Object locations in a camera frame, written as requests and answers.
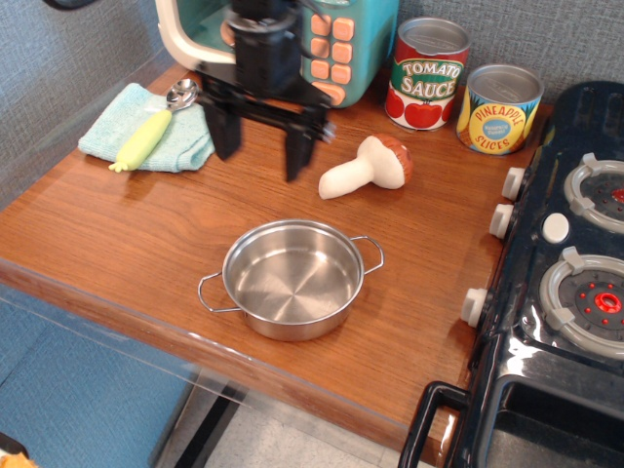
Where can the yellow handled metal spoon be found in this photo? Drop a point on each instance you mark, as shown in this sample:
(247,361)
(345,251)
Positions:
(144,140)

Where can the toy microwave oven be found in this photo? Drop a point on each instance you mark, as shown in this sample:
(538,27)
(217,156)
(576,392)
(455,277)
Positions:
(348,41)

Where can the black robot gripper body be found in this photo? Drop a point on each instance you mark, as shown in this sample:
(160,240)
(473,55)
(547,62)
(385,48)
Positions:
(264,82)

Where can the toy mushroom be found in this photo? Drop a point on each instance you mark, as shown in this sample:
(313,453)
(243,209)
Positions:
(381,159)

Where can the black toy stove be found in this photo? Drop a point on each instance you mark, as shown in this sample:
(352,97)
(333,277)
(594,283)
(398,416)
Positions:
(546,371)

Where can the light blue folded cloth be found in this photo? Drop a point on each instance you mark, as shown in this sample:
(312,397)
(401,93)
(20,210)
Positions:
(185,146)

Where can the stainless steel pot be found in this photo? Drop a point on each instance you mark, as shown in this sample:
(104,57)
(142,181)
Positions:
(292,279)

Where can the tomato sauce can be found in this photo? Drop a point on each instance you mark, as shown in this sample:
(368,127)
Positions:
(429,60)

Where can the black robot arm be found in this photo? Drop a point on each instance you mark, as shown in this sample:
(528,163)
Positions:
(263,7)

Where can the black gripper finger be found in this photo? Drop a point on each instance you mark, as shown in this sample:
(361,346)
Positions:
(299,148)
(225,129)

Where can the pineapple slices can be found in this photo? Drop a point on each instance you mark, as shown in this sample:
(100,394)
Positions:
(498,108)

